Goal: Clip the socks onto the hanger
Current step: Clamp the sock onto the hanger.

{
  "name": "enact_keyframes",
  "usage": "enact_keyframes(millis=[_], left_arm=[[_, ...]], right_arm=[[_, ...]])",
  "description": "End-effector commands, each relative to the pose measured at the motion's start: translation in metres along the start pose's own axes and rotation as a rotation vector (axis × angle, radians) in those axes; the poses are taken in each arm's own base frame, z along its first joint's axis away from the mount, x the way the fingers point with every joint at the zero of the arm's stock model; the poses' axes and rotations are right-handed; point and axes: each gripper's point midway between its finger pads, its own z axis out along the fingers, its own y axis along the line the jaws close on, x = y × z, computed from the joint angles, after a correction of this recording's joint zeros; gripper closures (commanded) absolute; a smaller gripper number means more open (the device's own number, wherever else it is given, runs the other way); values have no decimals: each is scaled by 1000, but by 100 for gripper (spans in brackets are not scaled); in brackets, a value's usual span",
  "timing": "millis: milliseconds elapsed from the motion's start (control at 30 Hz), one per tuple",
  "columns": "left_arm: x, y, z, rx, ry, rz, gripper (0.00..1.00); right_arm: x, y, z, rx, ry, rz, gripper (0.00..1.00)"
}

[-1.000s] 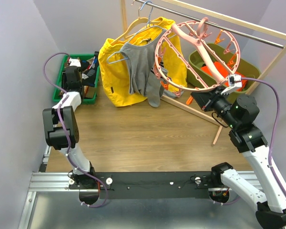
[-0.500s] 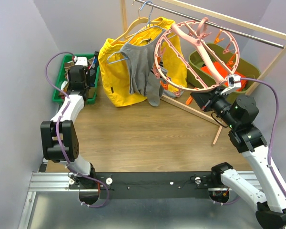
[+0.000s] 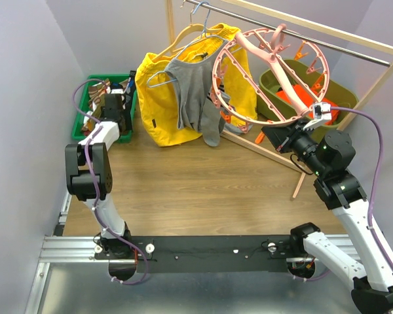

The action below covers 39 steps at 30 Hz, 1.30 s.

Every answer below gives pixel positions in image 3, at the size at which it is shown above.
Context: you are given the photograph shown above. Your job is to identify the grey striped sock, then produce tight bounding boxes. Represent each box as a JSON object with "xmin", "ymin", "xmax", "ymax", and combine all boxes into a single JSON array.
[{"xmin": 200, "ymin": 95, "xmax": 226, "ymax": 147}]

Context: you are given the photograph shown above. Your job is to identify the wooden clothes hanger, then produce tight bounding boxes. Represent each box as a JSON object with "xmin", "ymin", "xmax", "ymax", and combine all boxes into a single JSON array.
[{"xmin": 152, "ymin": 1, "xmax": 224, "ymax": 63}]

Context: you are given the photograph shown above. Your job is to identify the orange cloth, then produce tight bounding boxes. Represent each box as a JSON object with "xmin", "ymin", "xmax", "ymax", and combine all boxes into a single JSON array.
[{"xmin": 275, "ymin": 84, "xmax": 341, "ymax": 127}]

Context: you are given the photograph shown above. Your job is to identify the pink round clip hanger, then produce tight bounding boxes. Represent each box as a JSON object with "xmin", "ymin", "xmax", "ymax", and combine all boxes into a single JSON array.
[{"xmin": 210, "ymin": 24, "xmax": 330, "ymax": 127}]

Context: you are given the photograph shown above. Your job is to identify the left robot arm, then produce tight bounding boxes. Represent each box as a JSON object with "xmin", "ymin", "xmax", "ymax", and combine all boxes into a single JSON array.
[{"xmin": 65, "ymin": 94, "xmax": 133, "ymax": 260}]

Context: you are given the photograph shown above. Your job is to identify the orange clothes peg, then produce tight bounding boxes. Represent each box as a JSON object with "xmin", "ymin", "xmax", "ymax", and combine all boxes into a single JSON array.
[{"xmin": 254, "ymin": 131, "xmax": 265, "ymax": 145}]

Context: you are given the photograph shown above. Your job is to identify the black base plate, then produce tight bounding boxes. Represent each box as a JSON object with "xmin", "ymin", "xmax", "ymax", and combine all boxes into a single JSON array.
[{"xmin": 94, "ymin": 234, "xmax": 302, "ymax": 274}]

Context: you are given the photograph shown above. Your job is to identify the yellow shorts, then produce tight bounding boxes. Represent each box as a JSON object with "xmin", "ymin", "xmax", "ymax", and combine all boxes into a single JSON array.
[{"xmin": 135, "ymin": 23, "xmax": 247, "ymax": 147}]

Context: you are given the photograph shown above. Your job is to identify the metal hanging rail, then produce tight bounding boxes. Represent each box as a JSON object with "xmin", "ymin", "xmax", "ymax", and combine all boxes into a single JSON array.
[{"xmin": 184, "ymin": 0, "xmax": 392, "ymax": 67}]

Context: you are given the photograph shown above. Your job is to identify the olive green plastic bin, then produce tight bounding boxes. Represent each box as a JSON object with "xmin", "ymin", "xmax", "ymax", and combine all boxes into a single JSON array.
[{"xmin": 256, "ymin": 59, "xmax": 358, "ymax": 141}]

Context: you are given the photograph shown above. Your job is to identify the grey tank top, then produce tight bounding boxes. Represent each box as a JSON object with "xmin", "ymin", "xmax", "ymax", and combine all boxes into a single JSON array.
[{"xmin": 166, "ymin": 55, "xmax": 215, "ymax": 134}]

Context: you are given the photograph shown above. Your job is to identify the black patterned sock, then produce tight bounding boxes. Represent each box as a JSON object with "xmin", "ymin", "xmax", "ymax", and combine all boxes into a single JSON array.
[{"xmin": 120, "ymin": 70, "xmax": 136, "ymax": 133}]

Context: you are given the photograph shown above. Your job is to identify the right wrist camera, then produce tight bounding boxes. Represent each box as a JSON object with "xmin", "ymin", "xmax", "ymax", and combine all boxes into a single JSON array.
[{"xmin": 303, "ymin": 102, "xmax": 332, "ymax": 131}]

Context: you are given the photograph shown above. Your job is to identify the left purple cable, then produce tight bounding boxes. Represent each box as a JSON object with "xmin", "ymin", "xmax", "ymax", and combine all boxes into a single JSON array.
[{"xmin": 71, "ymin": 78, "xmax": 151, "ymax": 286}]

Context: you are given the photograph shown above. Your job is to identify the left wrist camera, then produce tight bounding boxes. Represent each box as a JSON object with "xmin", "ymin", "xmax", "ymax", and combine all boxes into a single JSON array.
[{"xmin": 110, "ymin": 83, "xmax": 124, "ymax": 94}]

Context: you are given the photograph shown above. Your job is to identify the green plastic tray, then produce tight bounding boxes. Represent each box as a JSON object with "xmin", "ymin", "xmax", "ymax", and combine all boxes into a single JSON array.
[{"xmin": 71, "ymin": 73, "xmax": 138, "ymax": 143}]

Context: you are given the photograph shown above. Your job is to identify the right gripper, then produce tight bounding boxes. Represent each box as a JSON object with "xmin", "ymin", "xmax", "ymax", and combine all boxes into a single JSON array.
[{"xmin": 263, "ymin": 117, "xmax": 327, "ymax": 177}]

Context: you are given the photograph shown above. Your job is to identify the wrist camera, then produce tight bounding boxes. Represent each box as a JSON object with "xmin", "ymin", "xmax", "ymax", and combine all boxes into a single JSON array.
[
  {"xmin": 303, "ymin": 102, "xmax": 332, "ymax": 131},
  {"xmin": 110, "ymin": 83, "xmax": 124, "ymax": 94}
]

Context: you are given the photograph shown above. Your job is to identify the blue wire hanger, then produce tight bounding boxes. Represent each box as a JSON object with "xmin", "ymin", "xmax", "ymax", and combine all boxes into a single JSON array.
[{"xmin": 147, "ymin": 0, "xmax": 230, "ymax": 88}]

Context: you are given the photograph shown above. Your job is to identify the wooden clothes rack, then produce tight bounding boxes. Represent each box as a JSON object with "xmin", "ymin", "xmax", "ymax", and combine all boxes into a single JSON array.
[{"xmin": 165, "ymin": 0, "xmax": 393, "ymax": 200}]

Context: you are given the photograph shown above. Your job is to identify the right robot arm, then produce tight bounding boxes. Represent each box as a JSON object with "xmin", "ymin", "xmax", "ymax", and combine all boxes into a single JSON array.
[{"xmin": 261, "ymin": 120, "xmax": 393, "ymax": 313}]

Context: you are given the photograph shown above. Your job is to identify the olive striped sock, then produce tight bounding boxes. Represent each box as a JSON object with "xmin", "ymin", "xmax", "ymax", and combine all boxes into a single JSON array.
[
  {"xmin": 88, "ymin": 78, "xmax": 111, "ymax": 111},
  {"xmin": 81, "ymin": 110, "xmax": 101, "ymax": 135}
]

